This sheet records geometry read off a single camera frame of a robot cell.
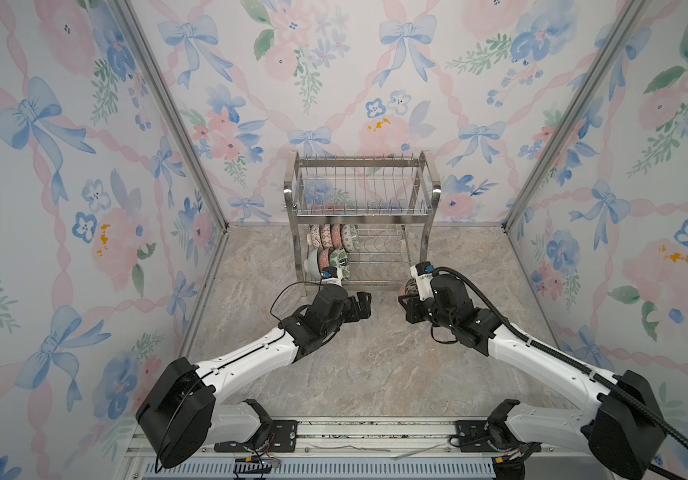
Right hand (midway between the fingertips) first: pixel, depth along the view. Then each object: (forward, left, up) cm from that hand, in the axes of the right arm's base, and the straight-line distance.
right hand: (399, 297), depth 81 cm
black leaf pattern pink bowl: (+1, -2, +3) cm, 4 cm away
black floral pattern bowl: (+27, +19, -2) cm, 33 cm away
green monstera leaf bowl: (+16, +19, -3) cm, 25 cm away
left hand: (0, +10, +1) cm, 10 cm away
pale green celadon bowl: (+14, +26, -5) cm, 30 cm away
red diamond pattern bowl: (+24, +21, -4) cm, 33 cm away
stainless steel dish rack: (+46, -1, -4) cm, 46 cm away
